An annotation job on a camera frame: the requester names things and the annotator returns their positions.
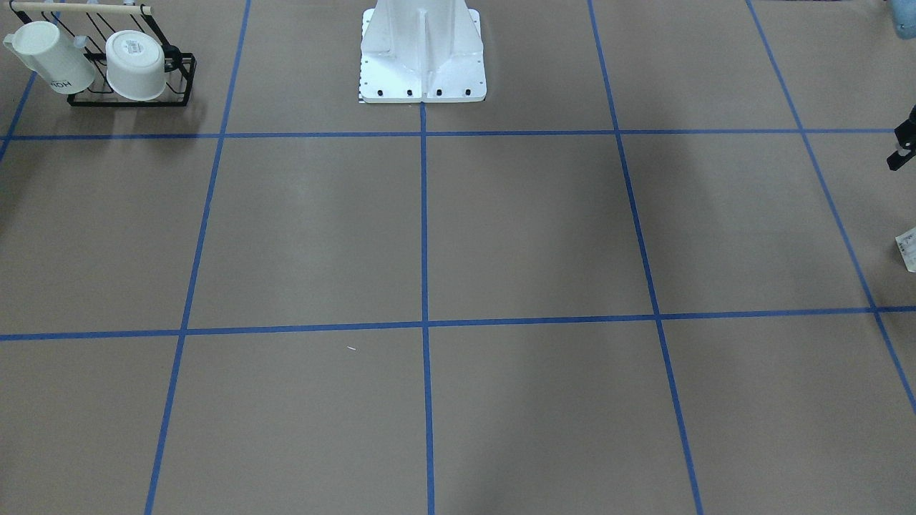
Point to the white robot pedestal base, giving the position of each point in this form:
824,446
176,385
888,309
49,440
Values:
421,51

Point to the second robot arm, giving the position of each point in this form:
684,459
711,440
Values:
903,18

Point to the white mug with lettering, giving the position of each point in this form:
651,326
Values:
42,47

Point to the milk carton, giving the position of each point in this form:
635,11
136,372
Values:
907,247

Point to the black wire cup rack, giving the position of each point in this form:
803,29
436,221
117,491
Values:
101,55

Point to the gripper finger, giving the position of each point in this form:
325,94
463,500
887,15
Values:
905,139

